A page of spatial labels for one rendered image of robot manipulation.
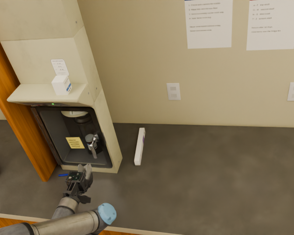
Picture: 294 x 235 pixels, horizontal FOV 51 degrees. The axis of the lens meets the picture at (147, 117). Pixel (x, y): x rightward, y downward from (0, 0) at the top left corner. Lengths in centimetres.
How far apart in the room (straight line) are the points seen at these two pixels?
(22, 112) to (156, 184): 73
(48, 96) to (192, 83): 78
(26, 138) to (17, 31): 53
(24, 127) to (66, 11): 63
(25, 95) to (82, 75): 25
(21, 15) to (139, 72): 72
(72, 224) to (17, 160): 97
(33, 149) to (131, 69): 66
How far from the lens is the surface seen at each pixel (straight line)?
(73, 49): 121
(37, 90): 134
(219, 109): 178
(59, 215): 124
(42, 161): 169
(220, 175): 156
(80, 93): 122
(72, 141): 154
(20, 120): 152
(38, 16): 121
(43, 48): 127
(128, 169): 164
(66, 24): 117
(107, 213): 115
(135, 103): 183
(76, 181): 130
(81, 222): 109
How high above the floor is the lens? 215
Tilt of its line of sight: 39 degrees down
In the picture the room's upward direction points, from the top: 11 degrees counter-clockwise
